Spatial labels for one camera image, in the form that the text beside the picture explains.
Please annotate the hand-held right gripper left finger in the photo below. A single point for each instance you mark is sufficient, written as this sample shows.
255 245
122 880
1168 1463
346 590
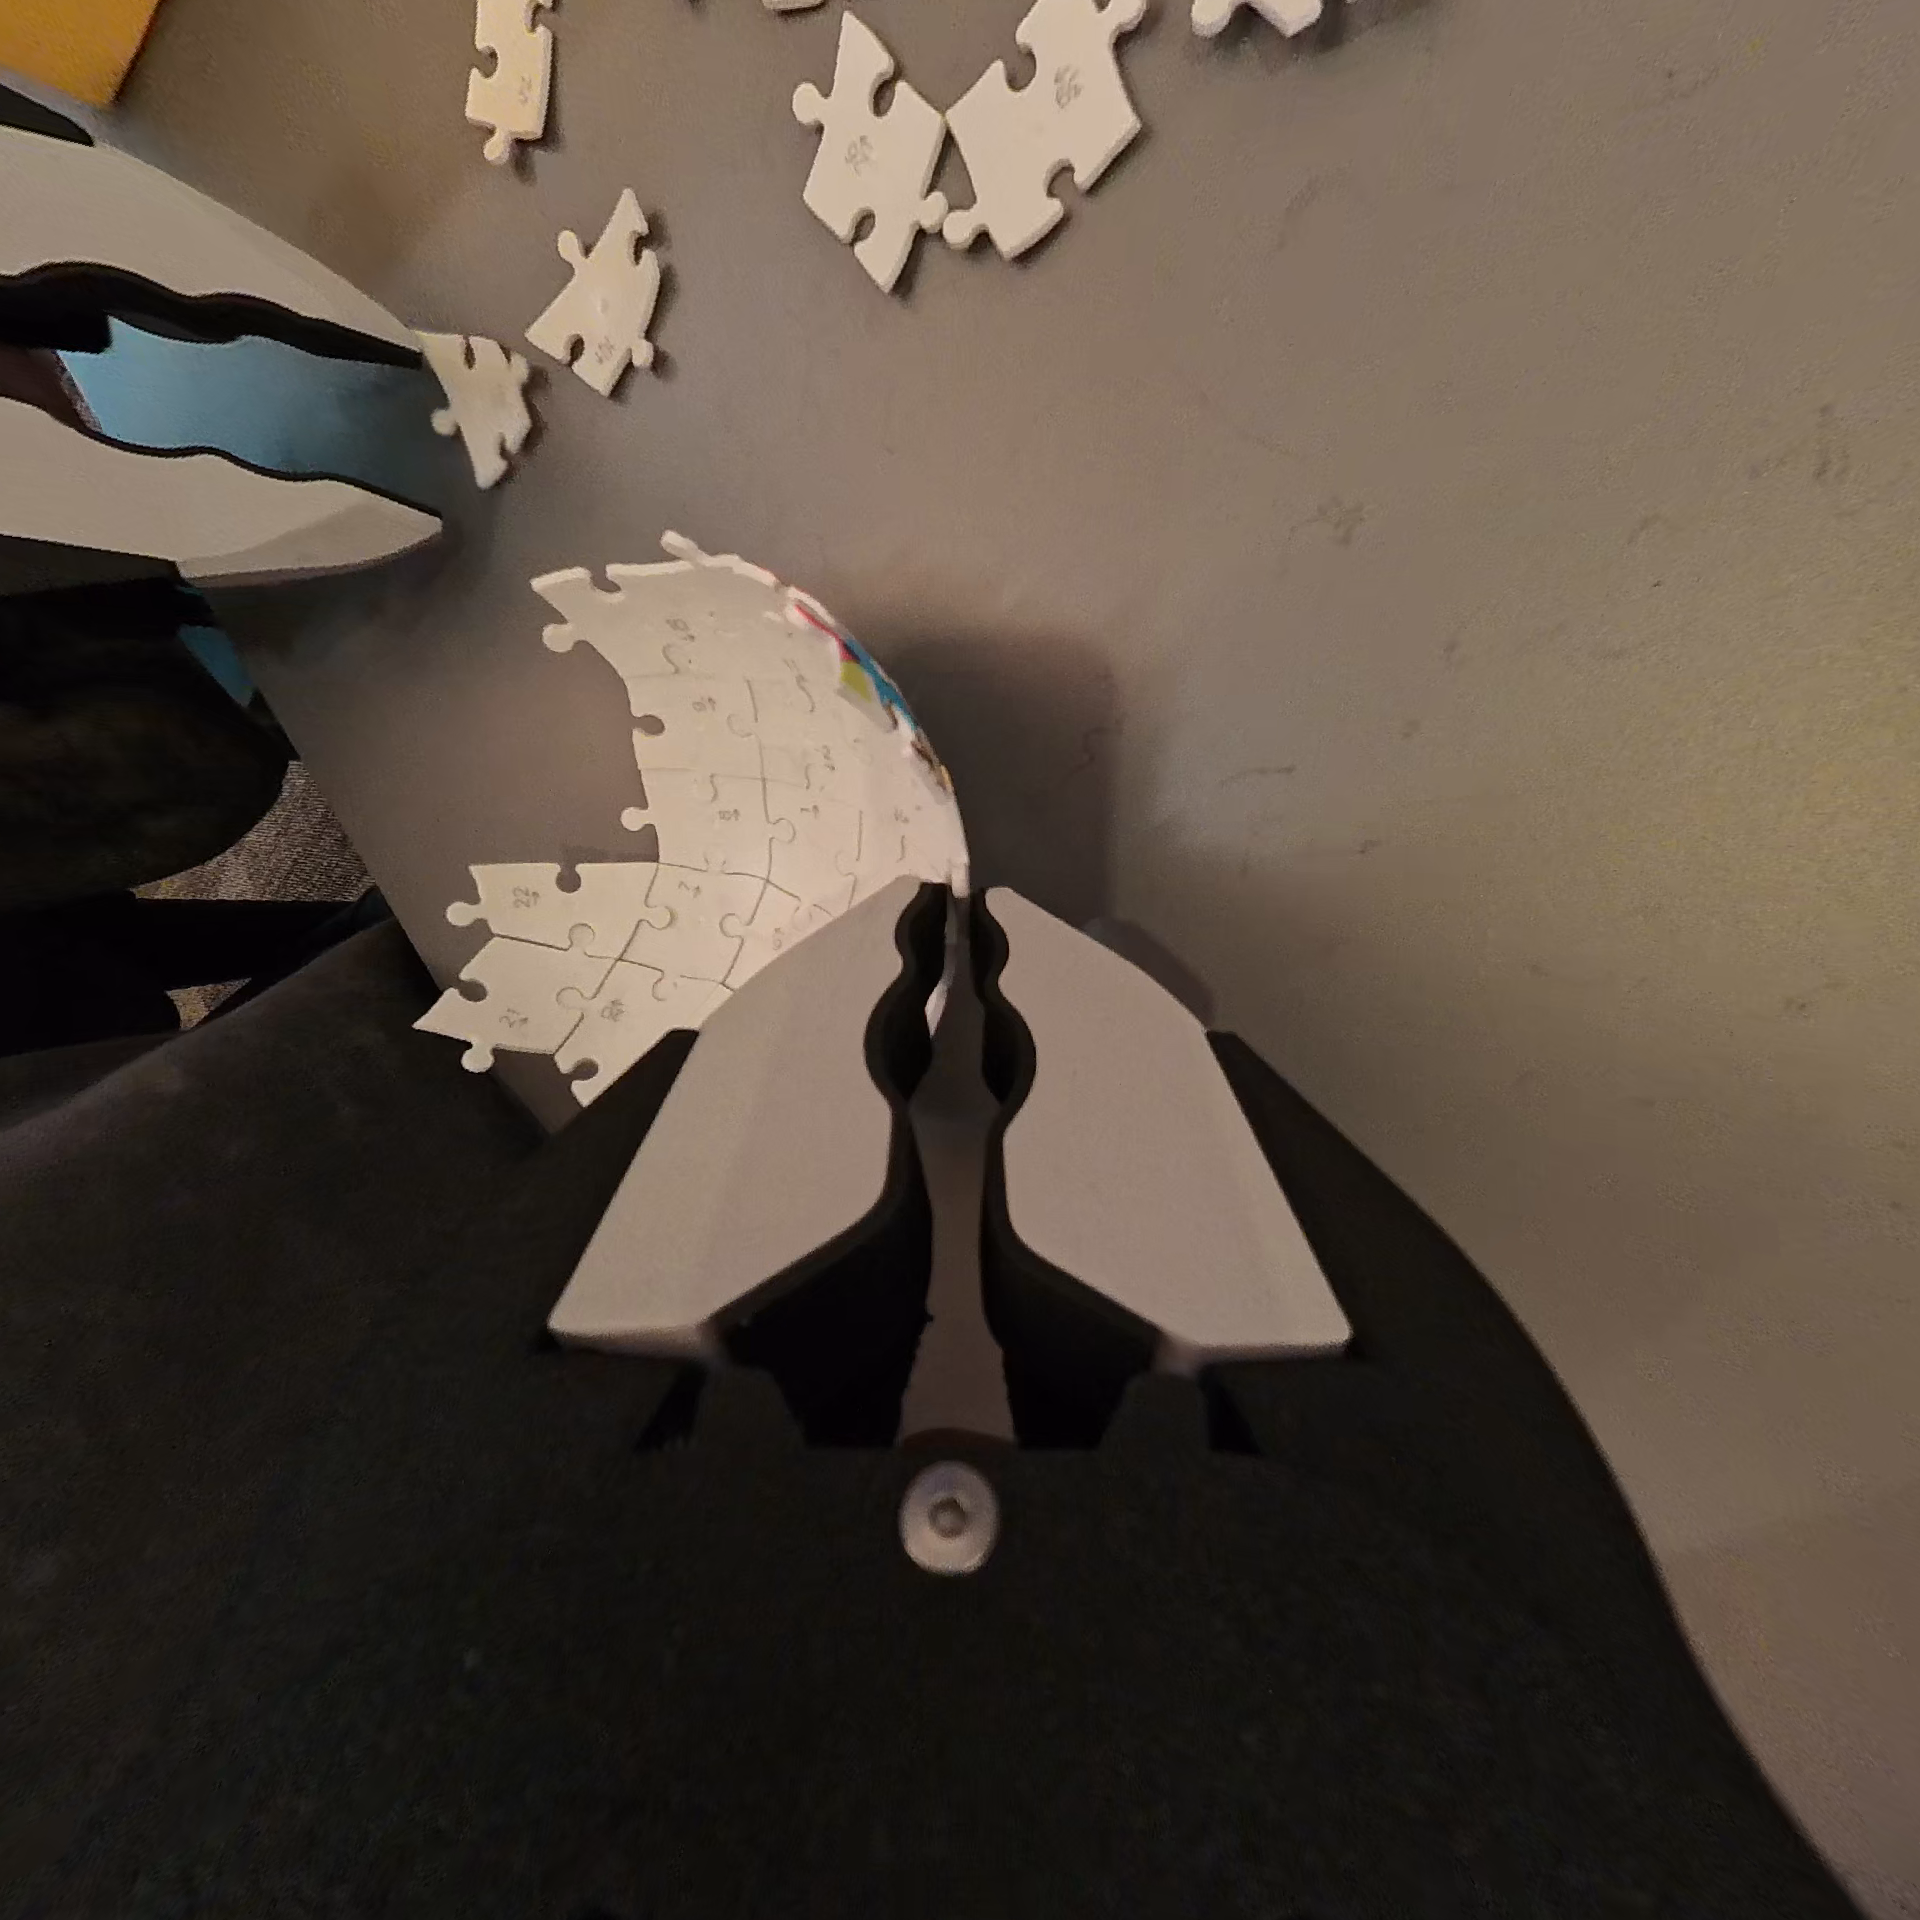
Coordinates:
735 1187

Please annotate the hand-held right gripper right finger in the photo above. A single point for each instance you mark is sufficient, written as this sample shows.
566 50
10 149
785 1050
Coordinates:
1154 1187

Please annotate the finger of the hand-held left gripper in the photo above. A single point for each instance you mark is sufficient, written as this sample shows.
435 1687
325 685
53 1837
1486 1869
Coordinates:
193 519
180 227

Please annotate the single white puzzle piece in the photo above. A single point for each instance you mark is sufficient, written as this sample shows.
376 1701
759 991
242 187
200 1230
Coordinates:
488 408

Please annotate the partly built puzzle ball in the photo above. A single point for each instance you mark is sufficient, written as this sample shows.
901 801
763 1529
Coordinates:
720 781

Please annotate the group of puzzle pieces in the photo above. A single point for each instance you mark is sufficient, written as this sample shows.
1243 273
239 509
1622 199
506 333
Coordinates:
1038 137

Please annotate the yellow box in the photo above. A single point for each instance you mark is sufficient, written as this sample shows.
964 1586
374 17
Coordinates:
76 39

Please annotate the person's dark trousers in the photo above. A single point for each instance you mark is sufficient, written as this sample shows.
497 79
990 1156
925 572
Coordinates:
226 1351

